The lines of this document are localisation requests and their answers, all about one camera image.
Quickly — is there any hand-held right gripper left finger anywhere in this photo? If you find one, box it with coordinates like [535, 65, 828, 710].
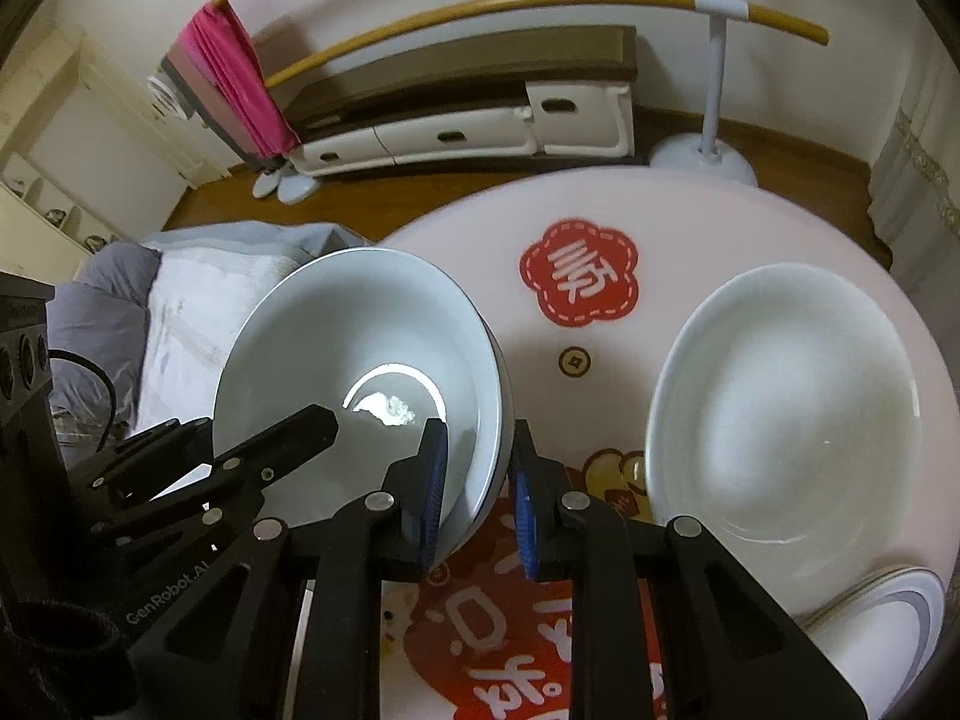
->
[118, 418, 451, 720]

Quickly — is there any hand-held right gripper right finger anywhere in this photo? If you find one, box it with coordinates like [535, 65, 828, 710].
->
[506, 420, 856, 720]

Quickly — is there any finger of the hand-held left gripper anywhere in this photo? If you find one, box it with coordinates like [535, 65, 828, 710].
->
[66, 418, 217, 500]
[90, 403, 340, 567]

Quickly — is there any white bowl with grey band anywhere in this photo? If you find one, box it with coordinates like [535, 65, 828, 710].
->
[212, 246, 517, 563]

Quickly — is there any grey rimmed white plate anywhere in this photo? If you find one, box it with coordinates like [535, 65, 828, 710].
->
[799, 564, 947, 698]

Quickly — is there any white quilted blanket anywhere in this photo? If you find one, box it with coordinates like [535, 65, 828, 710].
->
[139, 247, 302, 421]

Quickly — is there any grey bedding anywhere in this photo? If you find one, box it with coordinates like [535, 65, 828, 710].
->
[45, 221, 372, 466]

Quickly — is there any white low cabinet dark top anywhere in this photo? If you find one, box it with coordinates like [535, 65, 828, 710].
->
[285, 25, 638, 179]

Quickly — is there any cream cabinet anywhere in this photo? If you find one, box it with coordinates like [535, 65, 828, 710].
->
[0, 30, 235, 278]

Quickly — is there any grey cloth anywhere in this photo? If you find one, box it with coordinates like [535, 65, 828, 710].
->
[156, 52, 280, 170]

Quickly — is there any pink cloth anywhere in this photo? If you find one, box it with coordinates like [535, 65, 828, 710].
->
[176, 4, 302, 158]

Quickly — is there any white rack with wooden poles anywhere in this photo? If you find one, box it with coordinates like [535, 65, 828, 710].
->
[214, 0, 830, 188]

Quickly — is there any white lace trimmed curtain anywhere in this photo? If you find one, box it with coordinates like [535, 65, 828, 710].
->
[866, 37, 960, 301]

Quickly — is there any black cable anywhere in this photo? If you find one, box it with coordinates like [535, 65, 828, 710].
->
[46, 356, 117, 445]

